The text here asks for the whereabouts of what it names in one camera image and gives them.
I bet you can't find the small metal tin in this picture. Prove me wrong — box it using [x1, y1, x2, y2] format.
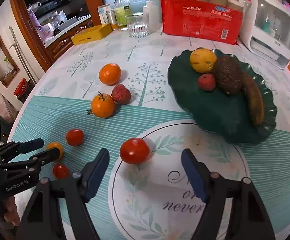
[106, 9, 119, 31]

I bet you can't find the dark avocado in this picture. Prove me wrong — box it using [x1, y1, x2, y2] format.
[212, 56, 242, 95]

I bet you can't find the small dried leaf stem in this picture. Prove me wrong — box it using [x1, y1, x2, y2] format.
[86, 109, 92, 115]

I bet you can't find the mandarin orange with stem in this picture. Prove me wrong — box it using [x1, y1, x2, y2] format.
[91, 92, 115, 119]

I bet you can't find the white blue carton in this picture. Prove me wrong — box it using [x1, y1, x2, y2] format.
[97, 3, 111, 24]

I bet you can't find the red lychee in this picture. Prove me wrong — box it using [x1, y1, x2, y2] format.
[197, 73, 216, 92]
[111, 84, 131, 105]

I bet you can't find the dark green leaf plate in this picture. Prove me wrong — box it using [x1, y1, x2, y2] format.
[167, 50, 277, 145]

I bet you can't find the small yellow kumquat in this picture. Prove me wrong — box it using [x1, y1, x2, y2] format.
[46, 141, 65, 163]

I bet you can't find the patterned tablecloth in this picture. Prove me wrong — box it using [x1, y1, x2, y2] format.
[10, 31, 290, 239]

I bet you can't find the brown overripe banana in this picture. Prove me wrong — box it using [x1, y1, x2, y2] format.
[242, 72, 264, 126]

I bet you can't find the large red cherry tomato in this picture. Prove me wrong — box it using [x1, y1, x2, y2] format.
[120, 138, 150, 165]

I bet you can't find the glass bottle green label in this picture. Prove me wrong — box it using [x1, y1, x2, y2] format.
[114, 0, 132, 29]

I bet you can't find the red round container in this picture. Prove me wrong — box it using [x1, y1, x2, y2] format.
[14, 78, 28, 97]

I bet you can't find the white plastic squeeze bottle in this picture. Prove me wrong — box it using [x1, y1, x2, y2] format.
[143, 0, 161, 33]

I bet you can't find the yellow rectangular box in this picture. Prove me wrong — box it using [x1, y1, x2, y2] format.
[71, 23, 112, 46]

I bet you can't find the clear drinking glass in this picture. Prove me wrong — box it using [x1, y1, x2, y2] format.
[125, 12, 150, 38]

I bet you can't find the white cup sterilizer cabinet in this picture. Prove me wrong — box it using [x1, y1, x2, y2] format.
[240, 0, 290, 69]

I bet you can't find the red paper cup package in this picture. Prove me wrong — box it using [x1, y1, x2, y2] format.
[160, 0, 251, 44]

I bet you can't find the yellow orange with sticker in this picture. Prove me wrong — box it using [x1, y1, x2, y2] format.
[189, 48, 217, 74]

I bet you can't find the person's left hand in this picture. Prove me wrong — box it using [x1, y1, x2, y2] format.
[4, 196, 20, 226]

